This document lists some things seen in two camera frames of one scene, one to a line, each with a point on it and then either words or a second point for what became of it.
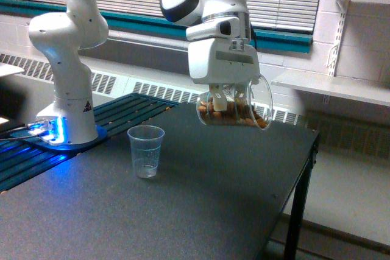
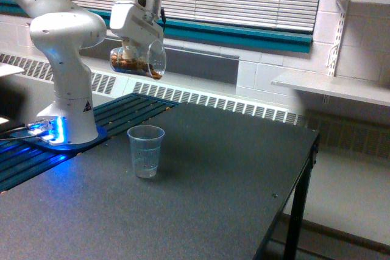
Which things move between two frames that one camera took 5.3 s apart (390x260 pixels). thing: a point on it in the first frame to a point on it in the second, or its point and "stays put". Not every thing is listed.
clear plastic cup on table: (145, 144) stays put
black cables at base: (18, 137) stays put
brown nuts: (236, 114) to (133, 66)
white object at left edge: (6, 69) stays put
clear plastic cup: (250, 106) to (147, 60)
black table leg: (294, 241) stays put
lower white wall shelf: (372, 91) stays put
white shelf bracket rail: (332, 59) stays put
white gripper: (223, 61) to (131, 22)
